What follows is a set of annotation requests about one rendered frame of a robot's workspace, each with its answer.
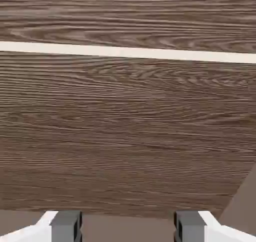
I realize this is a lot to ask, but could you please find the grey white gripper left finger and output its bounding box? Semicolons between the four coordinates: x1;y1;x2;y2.
0;210;83;242

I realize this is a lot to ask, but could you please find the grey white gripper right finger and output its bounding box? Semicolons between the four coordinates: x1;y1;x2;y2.
173;210;256;242

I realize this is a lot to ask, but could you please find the brown wooden cabinet door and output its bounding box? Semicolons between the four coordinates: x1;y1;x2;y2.
0;51;256;220
0;0;256;54

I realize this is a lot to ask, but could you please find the white-framed wooden cabinet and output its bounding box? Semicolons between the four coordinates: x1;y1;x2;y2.
0;0;256;220

